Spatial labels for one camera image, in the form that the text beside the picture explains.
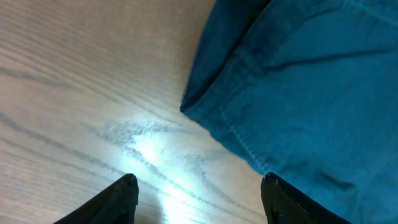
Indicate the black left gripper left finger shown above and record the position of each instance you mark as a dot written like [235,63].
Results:
[114,205]

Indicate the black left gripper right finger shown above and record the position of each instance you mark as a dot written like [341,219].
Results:
[285,204]

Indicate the dark blue denim shorts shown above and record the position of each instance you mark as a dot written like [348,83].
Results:
[305,89]

